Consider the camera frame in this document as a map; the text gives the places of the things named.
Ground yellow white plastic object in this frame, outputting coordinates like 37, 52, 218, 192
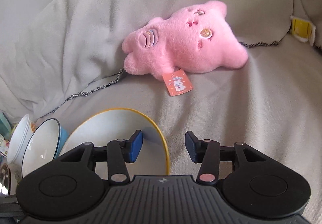
290, 16, 316, 46

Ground grey sofa cushion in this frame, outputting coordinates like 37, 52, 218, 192
1, 0, 175, 122

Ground orange paper hang tag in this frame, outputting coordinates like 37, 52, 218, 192
162, 69, 194, 96

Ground blue bowl white inside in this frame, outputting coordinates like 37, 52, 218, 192
21, 118, 69, 178

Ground yellow rimmed white plate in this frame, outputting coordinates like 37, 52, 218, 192
60, 108, 170, 178

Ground pink plush toy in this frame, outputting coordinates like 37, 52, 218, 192
122, 1, 248, 80

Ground grey sofa cover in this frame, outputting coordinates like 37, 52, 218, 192
0, 0, 322, 209

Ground white bowl with orange print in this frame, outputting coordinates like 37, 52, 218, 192
7, 114, 37, 166

